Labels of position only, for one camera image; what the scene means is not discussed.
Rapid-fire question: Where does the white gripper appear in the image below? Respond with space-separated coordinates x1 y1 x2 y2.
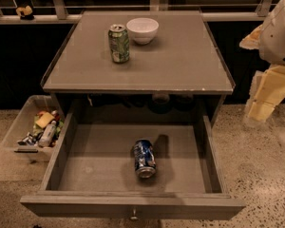
239 0 285 122

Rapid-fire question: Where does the blue pepsi can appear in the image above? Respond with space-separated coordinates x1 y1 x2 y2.
133 139 157 179

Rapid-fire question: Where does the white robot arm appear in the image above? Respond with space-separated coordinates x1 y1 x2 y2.
239 0 285 122

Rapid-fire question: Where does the grey cabinet counter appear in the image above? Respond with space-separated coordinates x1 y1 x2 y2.
42 10 235 112

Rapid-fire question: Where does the green soda can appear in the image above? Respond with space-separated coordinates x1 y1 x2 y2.
108 24 129 64

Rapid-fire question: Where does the open grey top drawer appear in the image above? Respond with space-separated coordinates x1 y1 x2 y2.
21 104 245 219

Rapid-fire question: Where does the metal drawer knob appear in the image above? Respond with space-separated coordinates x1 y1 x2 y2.
129 208 139 221

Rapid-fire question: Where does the white bowl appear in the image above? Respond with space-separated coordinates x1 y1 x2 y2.
126 18 159 45

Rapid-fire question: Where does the metal window railing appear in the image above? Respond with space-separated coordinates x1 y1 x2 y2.
0 0 285 25

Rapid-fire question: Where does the yellow sponge in bin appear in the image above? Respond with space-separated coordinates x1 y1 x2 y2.
35 112 54 128

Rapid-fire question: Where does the white bottle in bin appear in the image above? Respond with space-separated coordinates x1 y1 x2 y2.
38 121 56 147

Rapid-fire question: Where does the clear plastic bin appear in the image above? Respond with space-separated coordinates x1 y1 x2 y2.
2 95 66 162

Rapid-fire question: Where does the yellow object on ledge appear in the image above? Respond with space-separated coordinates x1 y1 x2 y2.
16 5 34 20

